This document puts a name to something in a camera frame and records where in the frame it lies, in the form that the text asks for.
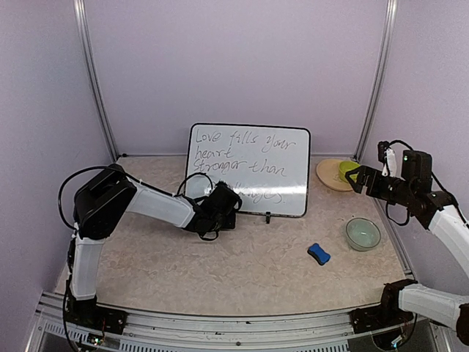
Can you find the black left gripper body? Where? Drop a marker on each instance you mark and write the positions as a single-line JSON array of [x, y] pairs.
[[229, 224]]

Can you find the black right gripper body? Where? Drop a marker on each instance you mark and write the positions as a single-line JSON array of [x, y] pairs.
[[400, 194]]

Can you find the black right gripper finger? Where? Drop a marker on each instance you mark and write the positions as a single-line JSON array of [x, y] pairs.
[[362, 173], [360, 184]]

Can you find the white whiteboard with black frame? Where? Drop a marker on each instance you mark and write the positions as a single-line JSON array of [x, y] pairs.
[[267, 166]]

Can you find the blue whiteboard eraser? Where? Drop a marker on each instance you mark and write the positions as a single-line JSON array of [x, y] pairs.
[[318, 253]]

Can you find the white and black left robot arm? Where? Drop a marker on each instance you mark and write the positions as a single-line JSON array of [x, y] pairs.
[[98, 207]]

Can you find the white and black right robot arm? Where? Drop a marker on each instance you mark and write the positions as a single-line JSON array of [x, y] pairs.
[[437, 212]]

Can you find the yellow-green plastic bowl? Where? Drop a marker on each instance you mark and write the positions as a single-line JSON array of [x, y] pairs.
[[346, 166]]

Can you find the beige wooden plate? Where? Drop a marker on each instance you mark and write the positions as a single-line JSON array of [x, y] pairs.
[[328, 173]]

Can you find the clear glass bowl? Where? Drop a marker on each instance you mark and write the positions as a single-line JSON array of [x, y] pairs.
[[362, 234]]

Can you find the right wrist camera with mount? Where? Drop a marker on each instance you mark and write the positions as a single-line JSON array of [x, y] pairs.
[[387, 156]]

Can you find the right aluminium frame post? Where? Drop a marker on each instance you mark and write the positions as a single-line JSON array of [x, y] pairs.
[[379, 77]]

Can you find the aluminium frame post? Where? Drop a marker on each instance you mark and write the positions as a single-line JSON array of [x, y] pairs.
[[86, 45], [379, 77]]

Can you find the front aluminium rail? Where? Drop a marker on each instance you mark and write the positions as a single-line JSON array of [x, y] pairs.
[[145, 330]]

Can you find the left aluminium frame post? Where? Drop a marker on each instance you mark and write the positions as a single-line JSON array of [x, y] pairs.
[[86, 45]]

